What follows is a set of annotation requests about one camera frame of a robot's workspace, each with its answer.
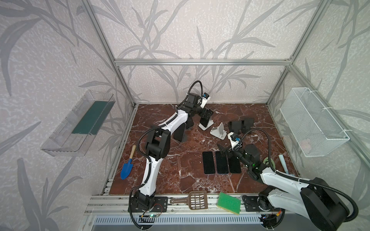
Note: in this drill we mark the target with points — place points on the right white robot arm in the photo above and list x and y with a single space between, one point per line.
326 207

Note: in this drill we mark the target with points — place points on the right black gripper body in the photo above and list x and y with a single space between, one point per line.
231 153

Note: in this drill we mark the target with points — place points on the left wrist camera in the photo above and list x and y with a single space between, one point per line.
204 99

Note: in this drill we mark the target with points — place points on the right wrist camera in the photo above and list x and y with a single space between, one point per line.
235 141

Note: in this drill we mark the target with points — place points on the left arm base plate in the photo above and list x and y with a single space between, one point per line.
153 204

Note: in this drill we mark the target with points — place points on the clear plastic wall tray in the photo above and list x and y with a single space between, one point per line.
76 133

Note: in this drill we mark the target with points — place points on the brown slotted scoop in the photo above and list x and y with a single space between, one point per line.
196 200

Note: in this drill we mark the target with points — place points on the green yellow sponge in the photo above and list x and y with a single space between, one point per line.
229 203

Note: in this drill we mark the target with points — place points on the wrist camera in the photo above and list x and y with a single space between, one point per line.
204 99
235 141

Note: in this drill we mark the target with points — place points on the black phone on white stand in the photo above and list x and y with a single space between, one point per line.
204 121

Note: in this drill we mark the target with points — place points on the white wire basket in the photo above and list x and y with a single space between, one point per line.
308 118

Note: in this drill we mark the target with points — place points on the pink object in basket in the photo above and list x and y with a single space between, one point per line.
305 145

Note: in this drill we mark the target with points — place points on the light blue plastic shovel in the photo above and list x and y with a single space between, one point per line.
283 163

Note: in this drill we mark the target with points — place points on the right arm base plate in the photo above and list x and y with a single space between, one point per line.
255 204

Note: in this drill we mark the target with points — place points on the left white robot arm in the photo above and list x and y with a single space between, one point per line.
142 197

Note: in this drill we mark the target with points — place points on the aluminium front rail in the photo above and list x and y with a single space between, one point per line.
119 205

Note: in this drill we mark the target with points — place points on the blue shovel wooden handle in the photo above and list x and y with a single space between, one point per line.
127 167

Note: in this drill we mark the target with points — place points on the black stand front left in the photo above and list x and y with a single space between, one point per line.
247 123

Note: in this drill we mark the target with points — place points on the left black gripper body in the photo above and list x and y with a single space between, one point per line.
202 112

